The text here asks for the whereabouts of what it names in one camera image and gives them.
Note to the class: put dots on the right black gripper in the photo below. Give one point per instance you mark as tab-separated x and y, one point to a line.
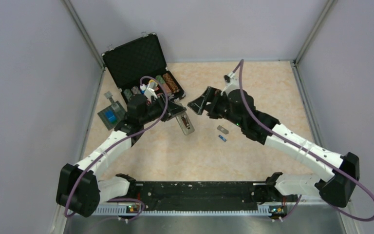
211	95

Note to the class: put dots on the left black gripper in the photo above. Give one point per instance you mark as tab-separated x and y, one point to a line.
172	110

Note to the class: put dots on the white remote control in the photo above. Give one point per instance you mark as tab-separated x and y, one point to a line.
183	128

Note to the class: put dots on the grey remote battery cover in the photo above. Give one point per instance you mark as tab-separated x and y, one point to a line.
223	130

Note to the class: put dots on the black grey battery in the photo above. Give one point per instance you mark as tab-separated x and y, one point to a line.
185	121

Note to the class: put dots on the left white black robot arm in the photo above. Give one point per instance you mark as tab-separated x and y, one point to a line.
80	188

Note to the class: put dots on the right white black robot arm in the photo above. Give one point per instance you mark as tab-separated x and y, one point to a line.
327	181

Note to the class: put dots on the brown poker chip stack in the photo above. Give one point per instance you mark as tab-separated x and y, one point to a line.
170	82

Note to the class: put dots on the purple green poker chip stack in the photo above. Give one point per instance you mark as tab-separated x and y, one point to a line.
129	93

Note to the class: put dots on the blue battery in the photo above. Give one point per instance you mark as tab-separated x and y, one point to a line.
222	138

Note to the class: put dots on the black poker chip case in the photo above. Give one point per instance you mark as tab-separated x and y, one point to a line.
144	56

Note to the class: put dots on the grey lego plate with bricks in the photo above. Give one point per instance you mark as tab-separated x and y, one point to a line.
113	114

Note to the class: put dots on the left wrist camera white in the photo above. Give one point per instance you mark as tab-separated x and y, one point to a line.
149	90

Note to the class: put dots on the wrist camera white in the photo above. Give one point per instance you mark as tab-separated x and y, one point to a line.
149	90
231	83

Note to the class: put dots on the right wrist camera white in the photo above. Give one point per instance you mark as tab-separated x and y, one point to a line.
231	83

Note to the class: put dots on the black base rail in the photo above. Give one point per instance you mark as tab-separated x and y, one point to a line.
212	198

